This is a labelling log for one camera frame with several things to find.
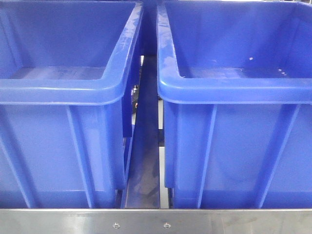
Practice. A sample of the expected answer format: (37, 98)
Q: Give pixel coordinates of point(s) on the blue bin front right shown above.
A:
(236, 82)

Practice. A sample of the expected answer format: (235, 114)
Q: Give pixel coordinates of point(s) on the blue bin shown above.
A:
(236, 82)
(67, 69)

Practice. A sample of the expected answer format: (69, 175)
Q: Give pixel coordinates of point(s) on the blue bin front left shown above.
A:
(67, 69)

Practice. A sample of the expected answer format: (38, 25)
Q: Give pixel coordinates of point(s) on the steel center divider rail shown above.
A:
(143, 186)

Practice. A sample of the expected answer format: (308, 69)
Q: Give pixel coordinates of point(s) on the steel shelf front rail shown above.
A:
(155, 221)

